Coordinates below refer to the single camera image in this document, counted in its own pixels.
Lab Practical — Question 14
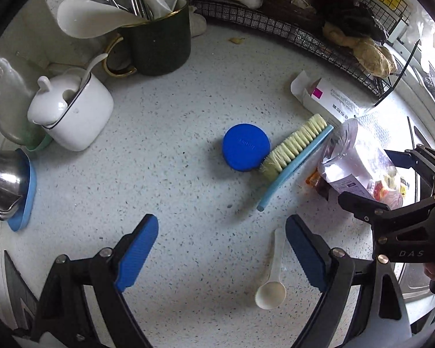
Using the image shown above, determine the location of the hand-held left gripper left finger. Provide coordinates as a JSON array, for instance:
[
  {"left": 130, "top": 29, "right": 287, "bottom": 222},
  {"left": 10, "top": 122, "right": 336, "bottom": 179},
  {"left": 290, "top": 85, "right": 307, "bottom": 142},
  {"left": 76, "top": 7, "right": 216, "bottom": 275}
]
[{"left": 12, "top": 214, "right": 159, "bottom": 348}]

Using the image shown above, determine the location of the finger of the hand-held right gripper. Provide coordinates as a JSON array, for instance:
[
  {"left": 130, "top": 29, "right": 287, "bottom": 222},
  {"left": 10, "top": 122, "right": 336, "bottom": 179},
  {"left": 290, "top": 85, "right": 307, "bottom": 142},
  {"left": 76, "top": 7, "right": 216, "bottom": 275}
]
[
  {"left": 385, "top": 144, "right": 435, "bottom": 179},
  {"left": 337, "top": 191, "right": 435, "bottom": 242}
]

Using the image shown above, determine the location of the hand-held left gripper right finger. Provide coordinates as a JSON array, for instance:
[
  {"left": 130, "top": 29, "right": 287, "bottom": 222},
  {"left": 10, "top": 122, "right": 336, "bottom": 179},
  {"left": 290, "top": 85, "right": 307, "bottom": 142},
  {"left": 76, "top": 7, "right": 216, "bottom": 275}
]
[{"left": 285, "top": 214, "right": 414, "bottom": 348}]

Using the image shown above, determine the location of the white plastic spoon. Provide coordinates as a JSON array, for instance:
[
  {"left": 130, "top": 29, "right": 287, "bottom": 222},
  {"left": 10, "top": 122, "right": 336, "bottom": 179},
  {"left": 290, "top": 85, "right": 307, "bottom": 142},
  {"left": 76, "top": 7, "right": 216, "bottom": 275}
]
[{"left": 255, "top": 228, "right": 287, "bottom": 310}]

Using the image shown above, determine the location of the white cardboard box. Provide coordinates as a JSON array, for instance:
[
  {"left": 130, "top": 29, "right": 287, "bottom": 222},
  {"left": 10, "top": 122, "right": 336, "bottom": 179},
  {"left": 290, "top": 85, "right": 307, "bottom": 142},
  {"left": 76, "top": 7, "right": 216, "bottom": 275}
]
[{"left": 290, "top": 70, "right": 378, "bottom": 126}]

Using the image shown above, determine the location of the light blue scrubbing brush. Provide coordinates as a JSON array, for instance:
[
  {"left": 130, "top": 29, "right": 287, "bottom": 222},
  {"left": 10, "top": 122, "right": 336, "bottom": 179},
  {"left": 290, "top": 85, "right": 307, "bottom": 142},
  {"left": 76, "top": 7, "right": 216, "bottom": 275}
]
[{"left": 257, "top": 113, "right": 335, "bottom": 212}]

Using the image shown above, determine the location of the blue round lid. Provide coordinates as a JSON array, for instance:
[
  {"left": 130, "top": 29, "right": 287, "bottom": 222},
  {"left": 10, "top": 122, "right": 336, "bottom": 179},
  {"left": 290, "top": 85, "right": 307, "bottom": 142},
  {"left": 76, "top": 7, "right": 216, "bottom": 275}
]
[{"left": 223, "top": 124, "right": 271, "bottom": 172}]

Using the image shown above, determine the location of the steel kitchen sink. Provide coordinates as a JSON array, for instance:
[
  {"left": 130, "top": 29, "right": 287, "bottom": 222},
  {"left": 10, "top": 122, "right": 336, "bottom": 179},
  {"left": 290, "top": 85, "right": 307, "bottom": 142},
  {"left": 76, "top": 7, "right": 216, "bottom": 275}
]
[{"left": 394, "top": 261, "right": 435, "bottom": 301}]

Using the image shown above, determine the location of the ginger root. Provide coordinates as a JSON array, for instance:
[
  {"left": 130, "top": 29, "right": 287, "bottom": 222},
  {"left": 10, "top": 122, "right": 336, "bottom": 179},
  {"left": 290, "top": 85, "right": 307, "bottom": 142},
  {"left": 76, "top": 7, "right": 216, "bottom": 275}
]
[{"left": 323, "top": 23, "right": 398, "bottom": 79}]

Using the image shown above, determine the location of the blue plastic saucer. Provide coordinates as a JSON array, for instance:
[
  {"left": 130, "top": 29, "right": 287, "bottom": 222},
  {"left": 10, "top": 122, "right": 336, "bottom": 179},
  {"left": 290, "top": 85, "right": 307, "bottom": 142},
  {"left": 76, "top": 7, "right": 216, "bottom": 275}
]
[{"left": 6, "top": 148, "right": 37, "bottom": 232}]

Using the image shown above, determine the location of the white ceramic sugar jar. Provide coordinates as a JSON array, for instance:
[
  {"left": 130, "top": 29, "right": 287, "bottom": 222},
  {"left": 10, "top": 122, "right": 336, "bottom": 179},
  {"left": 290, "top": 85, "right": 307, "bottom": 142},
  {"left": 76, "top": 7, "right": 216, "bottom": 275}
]
[{"left": 27, "top": 67, "right": 115, "bottom": 152}]

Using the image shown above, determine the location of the black plastic bag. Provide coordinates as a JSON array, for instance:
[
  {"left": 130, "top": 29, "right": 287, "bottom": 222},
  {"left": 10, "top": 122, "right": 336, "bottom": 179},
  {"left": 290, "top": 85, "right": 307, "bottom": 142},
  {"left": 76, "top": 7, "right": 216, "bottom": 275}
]
[{"left": 313, "top": 0, "right": 388, "bottom": 42}]

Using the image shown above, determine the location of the small steel pot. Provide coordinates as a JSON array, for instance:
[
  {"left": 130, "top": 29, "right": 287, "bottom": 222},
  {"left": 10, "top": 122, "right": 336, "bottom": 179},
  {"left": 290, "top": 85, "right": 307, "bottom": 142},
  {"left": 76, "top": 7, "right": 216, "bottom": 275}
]
[{"left": 0, "top": 144, "right": 25, "bottom": 222}]

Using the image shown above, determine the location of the small white jar spoon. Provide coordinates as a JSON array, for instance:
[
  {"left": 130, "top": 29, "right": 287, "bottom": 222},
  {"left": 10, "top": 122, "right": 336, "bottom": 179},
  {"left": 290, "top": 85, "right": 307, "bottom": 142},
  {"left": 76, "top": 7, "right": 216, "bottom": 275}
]
[{"left": 80, "top": 54, "right": 109, "bottom": 91}]

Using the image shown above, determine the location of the dark green mug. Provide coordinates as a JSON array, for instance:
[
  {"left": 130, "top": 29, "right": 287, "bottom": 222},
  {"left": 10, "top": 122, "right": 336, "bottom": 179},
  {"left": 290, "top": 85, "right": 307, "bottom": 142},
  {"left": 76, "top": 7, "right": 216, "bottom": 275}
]
[{"left": 102, "top": 0, "right": 192, "bottom": 77}]

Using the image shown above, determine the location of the clear glass bottle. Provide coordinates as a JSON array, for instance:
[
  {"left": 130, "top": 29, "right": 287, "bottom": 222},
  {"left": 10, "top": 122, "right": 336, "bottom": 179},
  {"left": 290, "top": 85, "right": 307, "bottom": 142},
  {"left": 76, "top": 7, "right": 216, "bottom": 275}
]
[{"left": 0, "top": 49, "right": 53, "bottom": 152}]

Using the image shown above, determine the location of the large white ladle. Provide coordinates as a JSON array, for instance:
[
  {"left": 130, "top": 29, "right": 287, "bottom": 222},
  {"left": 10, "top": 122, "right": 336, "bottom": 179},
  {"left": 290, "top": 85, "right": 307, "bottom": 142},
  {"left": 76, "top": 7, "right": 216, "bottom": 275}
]
[{"left": 57, "top": 0, "right": 146, "bottom": 39}]

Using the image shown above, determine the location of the black wire rack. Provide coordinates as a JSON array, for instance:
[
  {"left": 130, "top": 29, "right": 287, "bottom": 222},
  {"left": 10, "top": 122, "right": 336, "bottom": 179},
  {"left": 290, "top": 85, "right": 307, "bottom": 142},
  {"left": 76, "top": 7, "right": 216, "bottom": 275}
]
[{"left": 186, "top": 0, "right": 421, "bottom": 98}]

